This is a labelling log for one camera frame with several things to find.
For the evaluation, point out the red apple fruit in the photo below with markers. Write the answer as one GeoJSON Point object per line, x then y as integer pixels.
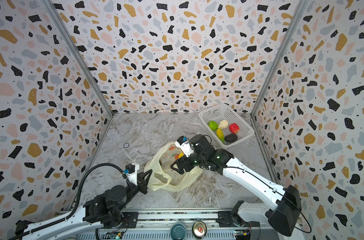
{"type": "Point", "coordinates": [234, 128]}

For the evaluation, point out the beige pear fruit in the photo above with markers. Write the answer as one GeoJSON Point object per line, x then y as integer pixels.
{"type": "Point", "coordinates": [223, 124]}

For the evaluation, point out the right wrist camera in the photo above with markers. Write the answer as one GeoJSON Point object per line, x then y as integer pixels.
{"type": "Point", "coordinates": [184, 144]}

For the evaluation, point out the green yellow mango fruit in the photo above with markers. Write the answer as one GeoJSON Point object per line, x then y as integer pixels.
{"type": "Point", "coordinates": [220, 135]}

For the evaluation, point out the white plastic mesh basket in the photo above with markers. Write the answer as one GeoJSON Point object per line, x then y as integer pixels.
{"type": "Point", "coordinates": [224, 112]}

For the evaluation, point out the dark avocado fruit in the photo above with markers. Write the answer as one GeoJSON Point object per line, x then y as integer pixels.
{"type": "Point", "coordinates": [231, 138]}

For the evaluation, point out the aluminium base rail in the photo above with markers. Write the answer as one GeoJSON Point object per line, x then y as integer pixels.
{"type": "Point", "coordinates": [156, 224]}

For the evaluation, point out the right green circuit board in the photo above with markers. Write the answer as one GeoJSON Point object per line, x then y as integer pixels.
{"type": "Point", "coordinates": [243, 235]}

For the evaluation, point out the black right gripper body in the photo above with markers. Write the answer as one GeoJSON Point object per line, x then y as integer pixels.
{"type": "Point", "coordinates": [181, 162]}

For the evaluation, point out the yellow plastic bag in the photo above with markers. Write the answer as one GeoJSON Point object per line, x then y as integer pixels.
{"type": "Point", "coordinates": [163, 177]}

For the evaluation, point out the bright green round fruit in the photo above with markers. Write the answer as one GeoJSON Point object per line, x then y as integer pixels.
{"type": "Point", "coordinates": [213, 125]}

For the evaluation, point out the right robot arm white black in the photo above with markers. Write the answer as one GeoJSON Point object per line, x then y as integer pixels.
{"type": "Point", "coordinates": [281, 206]}

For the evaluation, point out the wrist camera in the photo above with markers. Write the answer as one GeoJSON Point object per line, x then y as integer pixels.
{"type": "Point", "coordinates": [131, 171]}
{"type": "Point", "coordinates": [184, 144]}

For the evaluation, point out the teal round cup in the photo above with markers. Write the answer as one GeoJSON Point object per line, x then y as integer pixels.
{"type": "Point", "coordinates": [178, 232]}

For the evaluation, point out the left green circuit board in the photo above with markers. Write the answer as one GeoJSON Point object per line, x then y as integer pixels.
{"type": "Point", "coordinates": [113, 235]}

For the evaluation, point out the metal drink can top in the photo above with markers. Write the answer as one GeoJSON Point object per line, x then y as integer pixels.
{"type": "Point", "coordinates": [199, 230]}

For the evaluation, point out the green circuit board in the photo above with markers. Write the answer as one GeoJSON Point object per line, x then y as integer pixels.
{"type": "Point", "coordinates": [243, 235]}
{"type": "Point", "coordinates": [113, 235]}

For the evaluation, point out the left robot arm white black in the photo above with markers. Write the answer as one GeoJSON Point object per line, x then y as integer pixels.
{"type": "Point", "coordinates": [104, 211]}

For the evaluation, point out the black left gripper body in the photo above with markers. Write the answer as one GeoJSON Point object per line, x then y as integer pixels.
{"type": "Point", "coordinates": [132, 193]}

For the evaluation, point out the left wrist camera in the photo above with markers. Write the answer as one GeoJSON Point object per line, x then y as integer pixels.
{"type": "Point", "coordinates": [131, 171]}

